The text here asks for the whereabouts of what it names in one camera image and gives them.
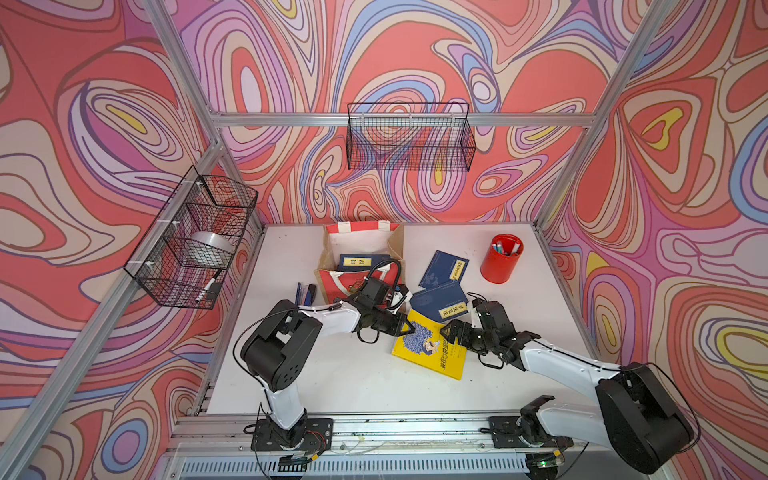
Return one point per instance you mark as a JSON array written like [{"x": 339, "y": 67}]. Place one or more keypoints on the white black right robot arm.
[{"x": 629, "y": 408}]

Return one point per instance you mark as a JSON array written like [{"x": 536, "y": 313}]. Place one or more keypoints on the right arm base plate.
[{"x": 522, "y": 432}]

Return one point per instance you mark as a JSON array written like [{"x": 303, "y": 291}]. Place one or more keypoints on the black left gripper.
[{"x": 395, "y": 328}]

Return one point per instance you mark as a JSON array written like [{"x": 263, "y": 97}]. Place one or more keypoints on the red beige canvas tote bag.
[{"x": 352, "y": 249}]

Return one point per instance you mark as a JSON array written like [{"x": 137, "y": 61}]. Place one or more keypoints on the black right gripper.
[{"x": 464, "y": 338}]

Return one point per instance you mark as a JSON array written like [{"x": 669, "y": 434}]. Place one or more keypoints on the yellow illustrated book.
[{"x": 426, "y": 347}]

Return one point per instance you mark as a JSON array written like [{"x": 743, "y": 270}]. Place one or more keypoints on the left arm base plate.
[{"x": 313, "y": 435}]

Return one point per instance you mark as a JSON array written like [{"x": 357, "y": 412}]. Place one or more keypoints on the red pen holder cup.
[{"x": 497, "y": 268}]

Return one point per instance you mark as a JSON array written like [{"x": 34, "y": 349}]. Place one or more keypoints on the white marker in basket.
[{"x": 210, "y": 290}]

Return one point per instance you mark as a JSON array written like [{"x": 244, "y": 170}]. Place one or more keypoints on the navy book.
[
  {"x": 361, "y": 262},
  {"x": 442, "y": 269},
  {"x": 442, "y": 303}
]

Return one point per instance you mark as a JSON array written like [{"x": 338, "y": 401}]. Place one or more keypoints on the green circuit board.
[{"x": 294, "y": 464}]

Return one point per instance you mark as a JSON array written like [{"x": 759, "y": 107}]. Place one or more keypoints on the grey tape roll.
[{"x": 205, "y": 249}]

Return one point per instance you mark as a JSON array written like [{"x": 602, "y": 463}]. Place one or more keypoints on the black wire basket wall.
[
  {"x": 201, "y": 227},
  {"x": 416, "y": 136}
]

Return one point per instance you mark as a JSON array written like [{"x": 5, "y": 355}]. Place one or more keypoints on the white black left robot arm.
[{"x": 276, "y": 352}]

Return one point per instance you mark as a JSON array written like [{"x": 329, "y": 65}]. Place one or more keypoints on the black wire basket back wall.
[{"x": 416, "y": 136}]

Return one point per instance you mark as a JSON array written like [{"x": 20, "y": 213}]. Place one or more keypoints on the black wire basket left wall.
[{"x": 201, "y": 227}]

